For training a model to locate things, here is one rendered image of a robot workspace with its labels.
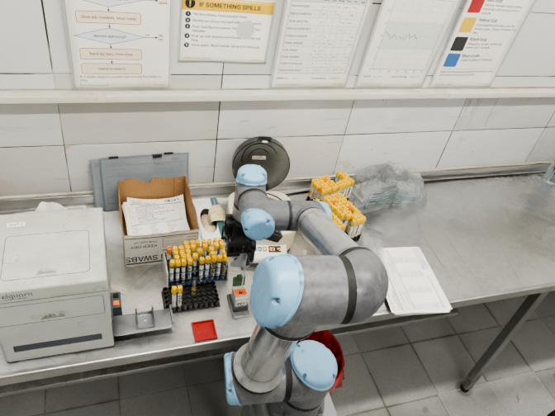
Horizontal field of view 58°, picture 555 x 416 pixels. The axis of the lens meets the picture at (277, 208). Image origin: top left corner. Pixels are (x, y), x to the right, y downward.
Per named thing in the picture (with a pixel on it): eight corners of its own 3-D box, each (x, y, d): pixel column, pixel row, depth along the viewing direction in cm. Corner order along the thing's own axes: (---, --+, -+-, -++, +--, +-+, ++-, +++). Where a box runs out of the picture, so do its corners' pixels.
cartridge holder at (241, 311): (233, 319, 156) (234, 312, 153) (226, 296, 162) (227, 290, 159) (249, 316, 157) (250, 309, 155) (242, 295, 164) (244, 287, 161)
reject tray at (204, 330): (195, 342, 147) (195, 341, 147) (191, 323, 152) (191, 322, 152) (217, 338, 150) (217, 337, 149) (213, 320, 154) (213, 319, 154)
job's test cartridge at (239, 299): (234, 310, 156) (235, 298, 152) (230, 299, 160) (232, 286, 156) (246, 309, 158) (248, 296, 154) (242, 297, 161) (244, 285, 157)
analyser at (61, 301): (5, 364, 134) (-22, 294, 114) (13, 286, 152) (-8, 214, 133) (125, 345, 143) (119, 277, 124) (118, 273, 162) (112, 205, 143)
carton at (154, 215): (124, 269, 164) (121, 236, 154) (118, 210, 184) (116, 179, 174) (198, 260, 172) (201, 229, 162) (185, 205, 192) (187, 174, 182)
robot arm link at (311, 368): (332, 408, 120) (348, 381, 111) (278, 412, 117) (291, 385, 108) (320, 362, 129) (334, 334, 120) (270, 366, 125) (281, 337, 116)
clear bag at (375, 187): (357, 218, 202) (369, 182, 189) (332, 192, 212) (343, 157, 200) (403, 204, 214) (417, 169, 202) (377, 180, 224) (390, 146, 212)
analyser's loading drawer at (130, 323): (101, 341, 141) (99, 330, 137) (100, 322, 145) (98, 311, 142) (173, 329, 147) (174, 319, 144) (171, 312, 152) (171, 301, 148)
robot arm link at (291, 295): (282, 408, 118) (363, 305, 76) (220, 413, 114) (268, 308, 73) (276, 359, 125) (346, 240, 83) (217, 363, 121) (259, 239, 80)
